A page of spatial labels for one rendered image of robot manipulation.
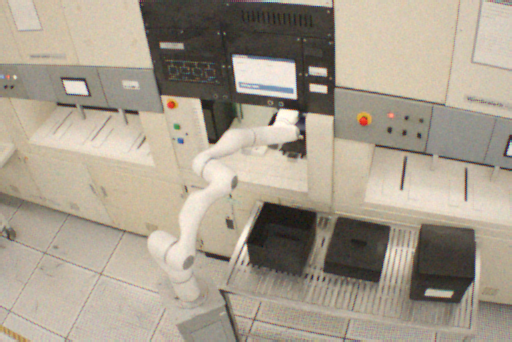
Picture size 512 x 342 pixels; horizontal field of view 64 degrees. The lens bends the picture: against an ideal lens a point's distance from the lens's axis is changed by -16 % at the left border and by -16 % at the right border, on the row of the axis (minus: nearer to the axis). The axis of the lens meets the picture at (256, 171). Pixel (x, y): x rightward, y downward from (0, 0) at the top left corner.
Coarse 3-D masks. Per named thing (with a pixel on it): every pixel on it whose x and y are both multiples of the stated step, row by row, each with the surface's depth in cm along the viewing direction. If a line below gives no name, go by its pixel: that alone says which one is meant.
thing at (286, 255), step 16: (272, 208) 245; (288, 208) 240; (256, 224) 237; (272, 224) 253; (288, 224) 250; (304, 224) 245; (256, 240) 242; (272, 240) 246; (288, 240) 245; (304, 240) 244; (256, 256) 231; (272, 256) 226; (288, 256) 221; (304, 256) 226; (288, 272) 231
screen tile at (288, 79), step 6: (270, 66) 204; (276, 66) 203; (282, 66) 202; (282, 72) 204; (288, 72) 203; (270, 78) 208; (276, 78) 207; (282, 78) 206; (288, 78) 205; (288, 84) 207
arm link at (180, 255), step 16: (208, 176) 203; (224, 176) 199; (208, 192) 199; (224, 192) 201; (192, 208) 200; (208, 208) 205; (192, 224) 199; (176, 240) 200; (192, 240) 199; (176, 256) 194; (192, 256) 198
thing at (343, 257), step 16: (336, 224) 237; (352, 224) 236; (368, 224) 235; (336, 240) 230; (352, 240) 227; (368, 240) 228; (384, 240) 227; (336, 256) 224; (352, 256) 222; (368, 256) 221; (384, 256) 231; (336, 272) 227; (352, 272) 222; (368, 272) 218
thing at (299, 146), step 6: (276, 108) 264; (276, 114) 262; (306, 114) 254; (270, 120) 258; (300, 132) 251; (300, 138) 254; (288, 144) 261; (294, 144) 260; (300, 144) 258; (306, 144) 256; (282, 150) 267; (288, 150) 265; (294, 150) 263; (300, 150) 261; (306, 150) 260; (300, 156) 266
